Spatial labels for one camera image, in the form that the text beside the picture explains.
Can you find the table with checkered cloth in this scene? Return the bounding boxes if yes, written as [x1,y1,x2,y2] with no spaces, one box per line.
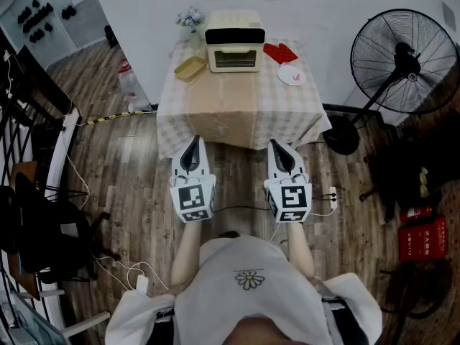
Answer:
[157,37,332,160]

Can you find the person's white daisy t-shirt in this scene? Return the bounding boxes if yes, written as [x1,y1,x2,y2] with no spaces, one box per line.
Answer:
[105,234,383,345]

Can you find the group of black wall items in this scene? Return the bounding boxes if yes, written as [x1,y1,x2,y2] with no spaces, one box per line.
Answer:
[17,0,78,45]

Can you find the person's right forearm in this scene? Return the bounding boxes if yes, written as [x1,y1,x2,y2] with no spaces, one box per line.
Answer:
[285,221,318,280]

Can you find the red quilted oven mitt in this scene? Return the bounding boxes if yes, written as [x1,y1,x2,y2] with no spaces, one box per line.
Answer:
[263,41,300,65]

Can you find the person's face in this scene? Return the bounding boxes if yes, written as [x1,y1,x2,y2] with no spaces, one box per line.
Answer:
[226,314,292,345]

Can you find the brown wooden board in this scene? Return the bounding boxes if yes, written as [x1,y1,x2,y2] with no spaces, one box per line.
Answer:
[7,160,41,301]

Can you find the yellow baking tray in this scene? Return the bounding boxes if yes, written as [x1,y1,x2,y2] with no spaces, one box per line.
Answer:
[174,55,208,83]

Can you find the clear plastic bag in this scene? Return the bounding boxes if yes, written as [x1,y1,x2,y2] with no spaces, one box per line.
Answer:
[118,58,152,113]

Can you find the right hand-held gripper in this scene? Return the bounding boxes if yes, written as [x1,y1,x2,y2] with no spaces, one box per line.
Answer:
[264,138,313,224]

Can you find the grey wall box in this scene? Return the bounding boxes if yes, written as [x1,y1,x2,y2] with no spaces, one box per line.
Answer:
[441,1,457,32]

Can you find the red fire equipment box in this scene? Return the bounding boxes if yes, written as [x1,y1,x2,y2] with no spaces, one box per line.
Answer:
[397,216,449,262]

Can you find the black office chair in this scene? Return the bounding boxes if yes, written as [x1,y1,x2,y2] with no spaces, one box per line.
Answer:
[0,172,121,283]

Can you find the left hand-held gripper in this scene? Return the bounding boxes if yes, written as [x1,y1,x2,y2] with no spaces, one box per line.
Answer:
[169,135,217,224]

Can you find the person's left forearm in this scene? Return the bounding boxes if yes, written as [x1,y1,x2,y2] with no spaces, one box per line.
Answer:
[170,221,203,288]

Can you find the brown table runner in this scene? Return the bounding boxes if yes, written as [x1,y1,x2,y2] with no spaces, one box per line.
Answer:
[185,69,260,150]

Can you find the red fire extinguisher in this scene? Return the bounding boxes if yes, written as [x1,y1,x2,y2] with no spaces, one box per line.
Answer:
[399,205,432,224]

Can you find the pale blue flower bouquet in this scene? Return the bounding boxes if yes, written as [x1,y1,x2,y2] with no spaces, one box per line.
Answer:
[175,6,206,50]

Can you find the black floor fan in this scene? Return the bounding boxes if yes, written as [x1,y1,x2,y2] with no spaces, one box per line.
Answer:
[322,8,459,157]

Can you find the cream toaster oven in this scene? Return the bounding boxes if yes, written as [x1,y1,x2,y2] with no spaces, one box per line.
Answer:
[204,9,266,74]

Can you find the black harness strap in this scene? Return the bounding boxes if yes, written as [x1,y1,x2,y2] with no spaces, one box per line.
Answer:
[321,295,360,345]
[155,307,176,325]

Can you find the yellow black striped floor strip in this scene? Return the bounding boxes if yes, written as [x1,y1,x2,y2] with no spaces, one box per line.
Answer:
[86,110,144,126]

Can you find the white round plate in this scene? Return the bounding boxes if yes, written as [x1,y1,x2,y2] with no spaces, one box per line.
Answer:
[277,64,305,86]

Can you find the black metal rack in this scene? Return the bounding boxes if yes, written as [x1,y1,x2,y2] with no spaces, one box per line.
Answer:
[0,27,82,208]

